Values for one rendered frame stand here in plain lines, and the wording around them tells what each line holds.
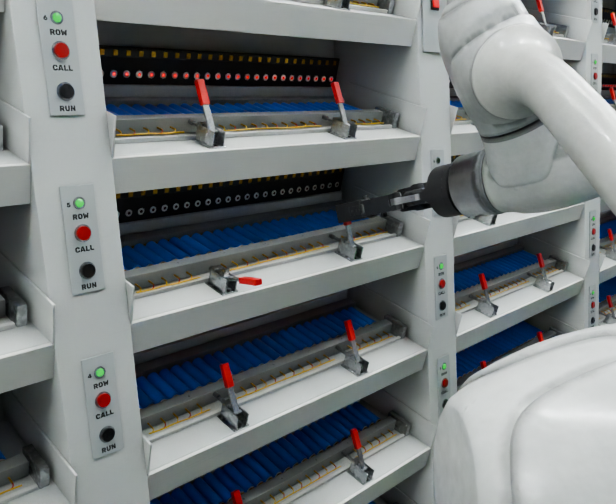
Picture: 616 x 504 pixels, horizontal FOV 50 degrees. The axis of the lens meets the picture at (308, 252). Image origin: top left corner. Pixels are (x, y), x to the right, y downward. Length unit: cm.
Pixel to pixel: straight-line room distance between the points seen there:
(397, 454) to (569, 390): 103
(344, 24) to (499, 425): 87
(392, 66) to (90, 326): 73
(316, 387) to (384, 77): 57
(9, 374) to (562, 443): 62
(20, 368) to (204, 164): 33
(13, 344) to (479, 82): 58
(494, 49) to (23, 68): 50
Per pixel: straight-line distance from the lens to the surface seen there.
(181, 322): 88
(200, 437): 96
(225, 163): 91
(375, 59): 128
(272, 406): 104
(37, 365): 80
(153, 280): 92
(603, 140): 65
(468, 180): 90
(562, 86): 69
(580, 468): 29
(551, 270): 186
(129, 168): 82
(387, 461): 129
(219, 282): 92
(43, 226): 77
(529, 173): 85
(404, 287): 128
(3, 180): 76
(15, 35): 78
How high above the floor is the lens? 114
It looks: 10 degrees down
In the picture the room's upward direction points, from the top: 4 degrees counter-clockwise
